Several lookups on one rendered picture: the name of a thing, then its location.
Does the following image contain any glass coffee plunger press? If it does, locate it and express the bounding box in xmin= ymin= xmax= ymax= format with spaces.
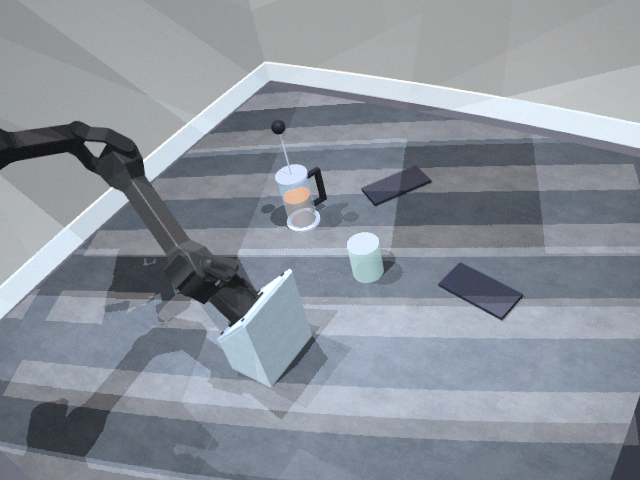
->
xmin=272 ymin=120 xmax=327 ymax=233

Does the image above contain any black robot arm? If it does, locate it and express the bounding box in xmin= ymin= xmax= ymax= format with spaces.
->
xmin=0 ymin=121 xmax=264 ymax=328

